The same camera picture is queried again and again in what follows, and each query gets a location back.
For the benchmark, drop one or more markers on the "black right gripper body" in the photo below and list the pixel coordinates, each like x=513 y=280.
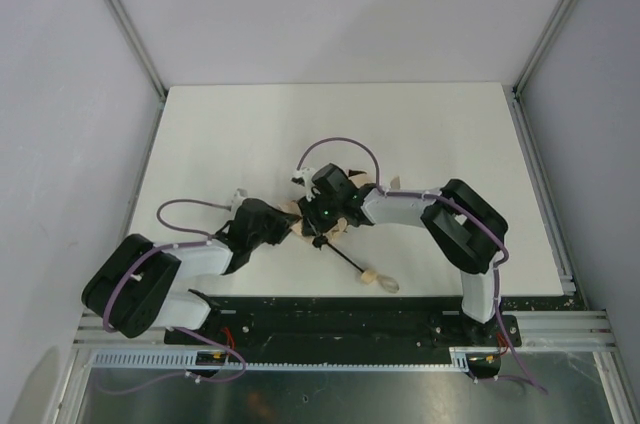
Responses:
x=310 y=217

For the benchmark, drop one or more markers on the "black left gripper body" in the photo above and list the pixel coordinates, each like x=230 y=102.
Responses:
x=273 y=224

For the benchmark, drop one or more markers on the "beige and black folding umbrella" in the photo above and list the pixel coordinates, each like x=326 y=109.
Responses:
x=300 y=226

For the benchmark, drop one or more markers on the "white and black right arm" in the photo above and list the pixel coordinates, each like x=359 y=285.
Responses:
x=468 y=230

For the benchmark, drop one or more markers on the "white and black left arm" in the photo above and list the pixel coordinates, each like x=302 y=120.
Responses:
x=137 y=288

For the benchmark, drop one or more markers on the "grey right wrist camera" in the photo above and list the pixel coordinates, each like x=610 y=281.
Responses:
x=304 y=177

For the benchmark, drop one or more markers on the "aluminium extrusion bracket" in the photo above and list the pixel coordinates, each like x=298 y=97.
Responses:
x=565 y=330

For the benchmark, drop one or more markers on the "left aluminium frame post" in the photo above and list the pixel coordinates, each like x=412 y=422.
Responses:
x=136 y=46

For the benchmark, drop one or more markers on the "aluminium frame post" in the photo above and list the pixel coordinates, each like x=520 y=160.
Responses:
x=551 y=31
x=136 y=46

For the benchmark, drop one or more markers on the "right aluminium frame post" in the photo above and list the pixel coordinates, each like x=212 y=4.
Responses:
x=551 y=31

